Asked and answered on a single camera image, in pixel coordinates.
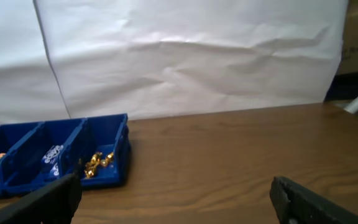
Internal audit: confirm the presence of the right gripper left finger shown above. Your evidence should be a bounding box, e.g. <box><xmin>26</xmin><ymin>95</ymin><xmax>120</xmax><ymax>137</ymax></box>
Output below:
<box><xmin>0</xmin><ymin>173</ymin><xmax>83</xmax><ymax>224</ymax></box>

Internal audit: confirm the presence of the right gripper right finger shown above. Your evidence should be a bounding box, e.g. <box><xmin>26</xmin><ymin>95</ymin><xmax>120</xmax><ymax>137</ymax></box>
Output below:
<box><xmin>268</xmin><ymin>175</ymin><xmax>358</xmax><ymax>224</ymax></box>

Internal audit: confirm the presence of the blue tray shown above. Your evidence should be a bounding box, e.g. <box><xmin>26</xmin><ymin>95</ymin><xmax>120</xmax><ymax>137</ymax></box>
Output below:
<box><xmin>0</xmin><ymin>113</ymin><xmax>132</xmax><ymax>200</ymax></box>

